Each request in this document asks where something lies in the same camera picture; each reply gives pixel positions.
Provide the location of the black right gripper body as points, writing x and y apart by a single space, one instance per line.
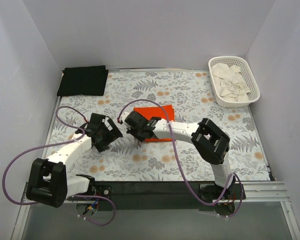
134 125

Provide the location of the floral patterned table mat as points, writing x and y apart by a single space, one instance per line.
191 96

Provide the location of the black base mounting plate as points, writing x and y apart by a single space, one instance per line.
165 195

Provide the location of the folded black t-shirt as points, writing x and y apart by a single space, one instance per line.
86 81

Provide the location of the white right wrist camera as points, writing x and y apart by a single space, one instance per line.
123 116

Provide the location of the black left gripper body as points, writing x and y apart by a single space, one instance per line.
111 131

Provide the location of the aluminium table frame rail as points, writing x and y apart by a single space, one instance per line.
256 191

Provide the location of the crumpled white t-shirt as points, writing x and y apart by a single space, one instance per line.
229 83

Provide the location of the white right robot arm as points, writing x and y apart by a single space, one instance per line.
209 140

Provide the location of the white perforated plastic basket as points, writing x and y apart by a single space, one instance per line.
247 74

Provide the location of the orange t-shirt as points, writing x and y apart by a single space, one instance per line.
149 112

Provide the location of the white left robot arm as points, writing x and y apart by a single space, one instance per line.
62 170

